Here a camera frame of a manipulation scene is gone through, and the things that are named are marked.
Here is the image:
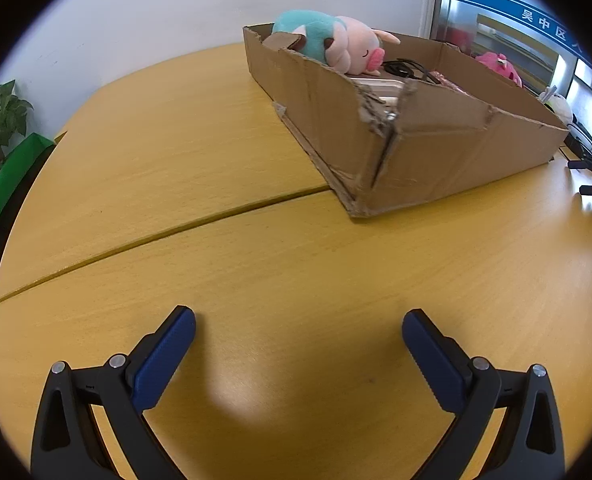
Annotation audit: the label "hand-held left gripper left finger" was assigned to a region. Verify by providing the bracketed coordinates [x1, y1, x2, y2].
[30, 305, 197, 480]

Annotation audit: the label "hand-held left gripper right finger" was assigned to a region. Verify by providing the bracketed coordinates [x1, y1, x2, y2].
[402, 309, 568, 480]

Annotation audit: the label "brown cardboard box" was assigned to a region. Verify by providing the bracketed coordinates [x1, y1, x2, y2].
[242, 23, 570, 218]

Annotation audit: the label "black sunglasses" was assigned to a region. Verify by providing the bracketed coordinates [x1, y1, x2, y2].
[382, 59, 439, 86]

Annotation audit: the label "black electronic device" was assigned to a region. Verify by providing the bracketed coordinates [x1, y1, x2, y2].
[565, 122, 592, 161]

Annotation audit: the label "white panda plush toy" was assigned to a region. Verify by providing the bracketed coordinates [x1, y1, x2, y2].
[538, 86, 574, 126]

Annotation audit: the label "pink plush toy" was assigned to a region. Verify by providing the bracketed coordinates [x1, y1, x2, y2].
[475, 51, 523, 87]

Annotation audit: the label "blue window banner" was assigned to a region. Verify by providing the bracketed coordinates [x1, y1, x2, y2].
[451, 0, 592, 116]

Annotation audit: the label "white clear phone case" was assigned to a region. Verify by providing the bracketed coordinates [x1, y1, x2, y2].
[348, 75, 419, 121]

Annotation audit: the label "green panel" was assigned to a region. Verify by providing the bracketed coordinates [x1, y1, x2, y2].
[0, 132, 57, 266]

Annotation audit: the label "teal and pink pig plush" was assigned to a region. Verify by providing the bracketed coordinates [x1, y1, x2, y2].
[272, 9, 402, 73]

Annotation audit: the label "green potted plant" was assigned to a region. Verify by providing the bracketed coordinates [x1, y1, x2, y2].
[0, 80, 34, 196]

